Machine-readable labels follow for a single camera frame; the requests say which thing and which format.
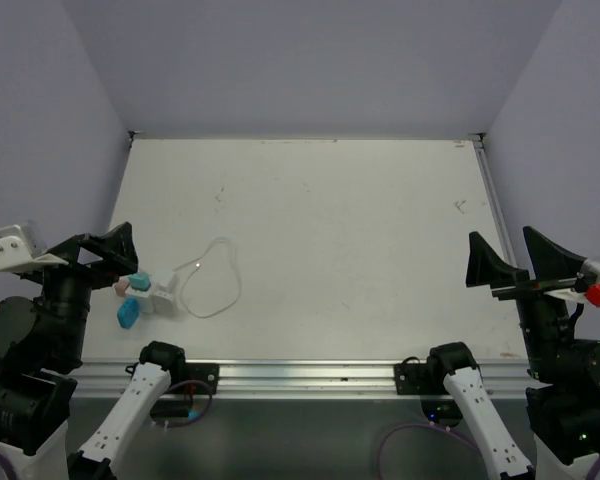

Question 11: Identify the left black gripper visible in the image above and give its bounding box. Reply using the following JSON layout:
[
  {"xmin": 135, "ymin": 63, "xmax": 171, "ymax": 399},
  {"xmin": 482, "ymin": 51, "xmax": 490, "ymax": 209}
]
[{"xmin": 23, "ymin": 219, "xmax": 137, "ymax": 364}]

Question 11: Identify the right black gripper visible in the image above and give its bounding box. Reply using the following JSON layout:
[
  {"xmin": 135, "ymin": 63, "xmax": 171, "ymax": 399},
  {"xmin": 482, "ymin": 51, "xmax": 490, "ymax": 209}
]
[{"xmin": 466, "ymin": 222, "xmax": 588, "ymax": 378}]

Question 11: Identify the teal usb charger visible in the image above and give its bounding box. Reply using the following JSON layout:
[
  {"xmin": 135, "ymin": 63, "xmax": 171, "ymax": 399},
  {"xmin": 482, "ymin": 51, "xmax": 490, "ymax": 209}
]
[{"xmin": 128, "ymin": 272, "xmax": 152, "ymax": 292}]

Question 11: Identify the white cube power socket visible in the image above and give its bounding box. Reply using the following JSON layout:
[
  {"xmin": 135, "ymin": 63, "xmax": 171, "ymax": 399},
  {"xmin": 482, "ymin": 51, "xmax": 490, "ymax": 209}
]
[{"xmin": 125, "ymin": 271, "xmax": 178, "ymax": 317}]

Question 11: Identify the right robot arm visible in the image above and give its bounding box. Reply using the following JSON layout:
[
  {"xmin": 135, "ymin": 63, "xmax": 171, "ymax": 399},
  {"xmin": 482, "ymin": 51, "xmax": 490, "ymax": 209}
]
[{"xmin": 425, "ymin": 226, "xmax": 600, "ymax": 479}]

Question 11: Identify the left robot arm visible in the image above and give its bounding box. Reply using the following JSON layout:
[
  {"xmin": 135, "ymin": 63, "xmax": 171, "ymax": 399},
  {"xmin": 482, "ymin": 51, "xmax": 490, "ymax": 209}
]
[{"xmin": 0, "ymin": 222, "xmax": 188, "ymax": 479}]

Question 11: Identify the blue plug adapter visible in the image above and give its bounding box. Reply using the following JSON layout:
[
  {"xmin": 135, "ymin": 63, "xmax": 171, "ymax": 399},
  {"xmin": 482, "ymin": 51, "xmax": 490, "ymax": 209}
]
[{"xmin": 116, "ymin": 298, "xmax": 140, "ymax": 330}]

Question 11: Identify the white flat plug adapter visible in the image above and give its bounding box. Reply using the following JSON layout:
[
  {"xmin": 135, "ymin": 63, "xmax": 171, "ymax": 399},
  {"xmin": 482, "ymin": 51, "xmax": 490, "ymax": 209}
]
[{"xmin": 151, "ymin": 290, "xmax": 178, "ymax": 317}]

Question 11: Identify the white power brick charger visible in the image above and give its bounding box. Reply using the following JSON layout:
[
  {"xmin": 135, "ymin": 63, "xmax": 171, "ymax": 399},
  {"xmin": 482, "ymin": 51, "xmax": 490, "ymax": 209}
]
[{"xmin": 154, "ymin": 271, "xmax": 177, "ymax": 292}]

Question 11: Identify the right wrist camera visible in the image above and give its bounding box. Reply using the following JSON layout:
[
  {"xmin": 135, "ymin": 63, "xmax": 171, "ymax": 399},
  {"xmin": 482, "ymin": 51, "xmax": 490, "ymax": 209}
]
[{"xmin": 548, "ymin": 256, "xmax": 600, "ymax": 308}]

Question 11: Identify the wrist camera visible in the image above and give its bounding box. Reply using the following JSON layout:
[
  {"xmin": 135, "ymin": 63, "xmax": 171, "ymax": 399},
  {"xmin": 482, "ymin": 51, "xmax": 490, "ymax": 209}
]
[
  {"xmin": 548, "ymin": 256, "xmax": 600, "ymax": 308},
  {"xmin": 0, "ymin": 222, "xmax": 68, "ymax": 274}
]

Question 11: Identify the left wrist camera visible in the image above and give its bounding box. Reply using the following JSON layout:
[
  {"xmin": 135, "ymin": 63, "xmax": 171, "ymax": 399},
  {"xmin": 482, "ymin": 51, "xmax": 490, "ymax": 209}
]
[{"xmin": 0, "ymin": 222, "xmax": 68, "ymax": 274}]

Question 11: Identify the aluminium front rail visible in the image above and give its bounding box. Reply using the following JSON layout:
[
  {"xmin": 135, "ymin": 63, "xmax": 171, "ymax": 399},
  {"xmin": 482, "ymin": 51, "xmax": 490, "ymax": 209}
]
[{"xmin": 73, "ymin": 359, "xmax": 541, "ymax": 400}]

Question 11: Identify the aluminium rail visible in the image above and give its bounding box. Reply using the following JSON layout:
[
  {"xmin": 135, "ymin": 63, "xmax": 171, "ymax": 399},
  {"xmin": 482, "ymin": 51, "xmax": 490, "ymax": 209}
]
[
  {"xmin": 73, "ymin": 359, "xmax": 541, "ymax": 400},
  {"xmin": 470, "ymin": 133, "xmax": 517, "ymax": 266}
]

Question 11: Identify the white usb cable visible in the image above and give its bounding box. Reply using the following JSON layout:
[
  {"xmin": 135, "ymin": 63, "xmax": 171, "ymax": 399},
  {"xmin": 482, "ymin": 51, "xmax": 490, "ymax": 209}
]
[{"xmin": 172, "ymin": 236, "xmax": 243, "ymax": 320}]

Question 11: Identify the aluminium right side rail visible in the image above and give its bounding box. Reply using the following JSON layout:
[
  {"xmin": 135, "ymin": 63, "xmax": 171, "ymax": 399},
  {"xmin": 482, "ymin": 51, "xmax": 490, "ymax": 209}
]
[{"xmin": 470, "ymin": 133, "xmax": 517, "ymax": 266}]

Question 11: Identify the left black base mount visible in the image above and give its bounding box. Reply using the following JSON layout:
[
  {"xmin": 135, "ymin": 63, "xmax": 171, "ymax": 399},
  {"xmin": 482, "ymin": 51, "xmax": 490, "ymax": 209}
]
[{"xmin": 125, "ymin": 363, "xmax": 220, "ymax": 399}]

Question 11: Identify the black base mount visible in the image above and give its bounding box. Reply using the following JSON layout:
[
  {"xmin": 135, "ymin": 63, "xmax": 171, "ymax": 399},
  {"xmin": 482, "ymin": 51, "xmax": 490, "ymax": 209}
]
[
  {"xmin": 393, "ymin": 356, "xmax": 446, "ymax": 396},
  {"xmin": 125, "ymin": 363, "xmax": 220, "ymax": 399}
]

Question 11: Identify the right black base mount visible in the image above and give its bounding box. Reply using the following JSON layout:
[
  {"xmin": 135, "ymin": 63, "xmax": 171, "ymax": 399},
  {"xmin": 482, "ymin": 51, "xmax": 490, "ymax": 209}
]
[{"xmin": 393, "ymin": 356, "xmax": 446, "ymax": 396}]

